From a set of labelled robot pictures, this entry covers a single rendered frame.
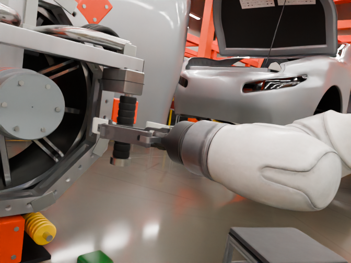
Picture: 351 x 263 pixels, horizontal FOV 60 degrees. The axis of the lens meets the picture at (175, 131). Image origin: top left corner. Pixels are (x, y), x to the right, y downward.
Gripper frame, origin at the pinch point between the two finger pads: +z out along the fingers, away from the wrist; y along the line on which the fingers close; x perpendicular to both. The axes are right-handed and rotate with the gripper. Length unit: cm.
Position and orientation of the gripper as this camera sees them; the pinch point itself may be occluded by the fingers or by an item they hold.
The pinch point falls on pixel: (125, 127)
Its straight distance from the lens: 65.2
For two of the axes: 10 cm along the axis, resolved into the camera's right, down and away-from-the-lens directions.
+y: 7.0, 0.3, 7.1
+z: -7.0, -1.6, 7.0
